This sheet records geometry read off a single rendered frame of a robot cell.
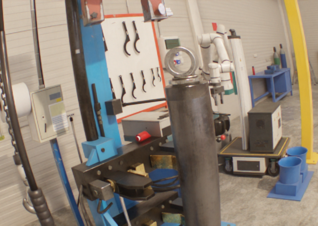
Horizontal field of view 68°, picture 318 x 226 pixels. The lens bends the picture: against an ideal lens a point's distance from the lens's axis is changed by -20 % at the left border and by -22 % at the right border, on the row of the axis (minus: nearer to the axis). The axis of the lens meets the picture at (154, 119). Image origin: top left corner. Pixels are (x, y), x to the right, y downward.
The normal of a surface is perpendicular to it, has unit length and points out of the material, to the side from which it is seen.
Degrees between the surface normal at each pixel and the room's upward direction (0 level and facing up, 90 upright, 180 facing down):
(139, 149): 90
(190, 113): 90
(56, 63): 90
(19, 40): 90
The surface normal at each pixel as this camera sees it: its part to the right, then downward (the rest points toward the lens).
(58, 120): 0.71, 0.02
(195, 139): -0.07, 0.22
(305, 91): -0.68, 0.26
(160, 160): -0.47, 0.26
